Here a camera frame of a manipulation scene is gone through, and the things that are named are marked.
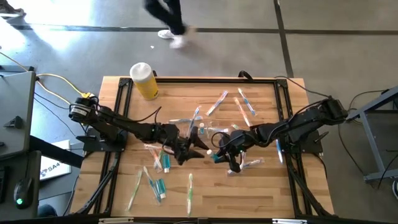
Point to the wrapped purple toothbrush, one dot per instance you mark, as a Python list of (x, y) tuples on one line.
[(243, 160)]

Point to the person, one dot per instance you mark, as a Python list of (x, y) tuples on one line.
[(168, 15)]

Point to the black diagonal bar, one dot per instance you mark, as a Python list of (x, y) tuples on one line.
[(56, 152)]

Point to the black desk bracket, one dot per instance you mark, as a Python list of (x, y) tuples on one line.
[(14, 123)]

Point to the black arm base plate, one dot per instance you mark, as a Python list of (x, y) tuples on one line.
[(93, 144), (311, 146)]

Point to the black computer mouse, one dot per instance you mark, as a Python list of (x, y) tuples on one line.
[(22, 191)]

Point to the grey desk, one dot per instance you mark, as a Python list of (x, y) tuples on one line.
[(15, 102)]

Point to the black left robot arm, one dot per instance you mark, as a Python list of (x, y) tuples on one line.
[(124, 124)]

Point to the person's shoe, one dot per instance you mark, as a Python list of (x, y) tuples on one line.
[(9, 12), (395, 189)]

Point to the white printed box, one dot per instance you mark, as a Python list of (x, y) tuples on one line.
[(56, 168)]

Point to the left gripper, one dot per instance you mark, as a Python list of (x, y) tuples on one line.
[(171, 135)]

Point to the small green wrapped item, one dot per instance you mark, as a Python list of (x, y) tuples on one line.
[(235, 126)]

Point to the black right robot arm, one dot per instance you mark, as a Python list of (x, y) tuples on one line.
[(298, 124)]

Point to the white label strip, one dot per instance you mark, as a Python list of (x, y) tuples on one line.
[(289, 221), (115, 220)]

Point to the yellow wipes canister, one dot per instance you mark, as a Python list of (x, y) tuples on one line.
[(146, 84)]

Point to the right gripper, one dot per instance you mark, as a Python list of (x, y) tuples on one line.
[(236, 141)]

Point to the grey metal cart frame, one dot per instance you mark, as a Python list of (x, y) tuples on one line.
[(371, 146)]

